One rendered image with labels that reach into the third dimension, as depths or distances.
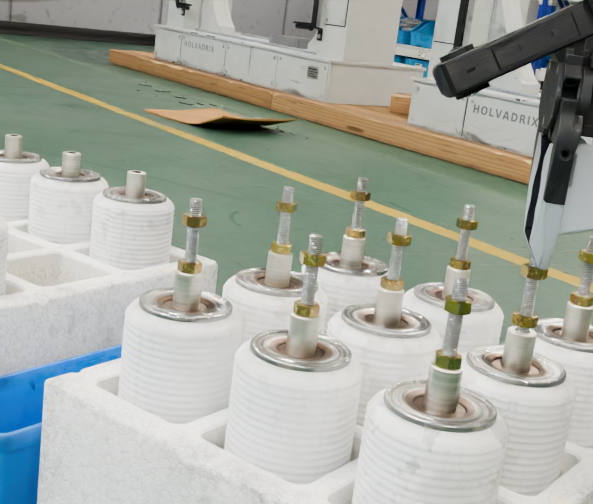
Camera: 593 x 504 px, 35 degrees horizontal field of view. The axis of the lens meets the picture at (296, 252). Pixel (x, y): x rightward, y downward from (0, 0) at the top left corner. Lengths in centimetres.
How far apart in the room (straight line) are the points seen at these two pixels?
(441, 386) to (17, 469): 40
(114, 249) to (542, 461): 58
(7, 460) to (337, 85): 349
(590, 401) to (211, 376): 31
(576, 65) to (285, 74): 379
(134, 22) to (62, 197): 653
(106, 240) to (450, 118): 261
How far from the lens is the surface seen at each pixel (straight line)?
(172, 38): 534
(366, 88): 432
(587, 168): 69
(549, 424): 73
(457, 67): 68
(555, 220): 69
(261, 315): 83
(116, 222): 111
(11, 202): 129
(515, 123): 342
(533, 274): 72
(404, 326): 80
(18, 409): 98
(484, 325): 87
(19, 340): 99
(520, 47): 69
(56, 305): 101
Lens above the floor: 50
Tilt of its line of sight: 15 degrees down
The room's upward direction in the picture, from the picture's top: 7 degrees clockwise
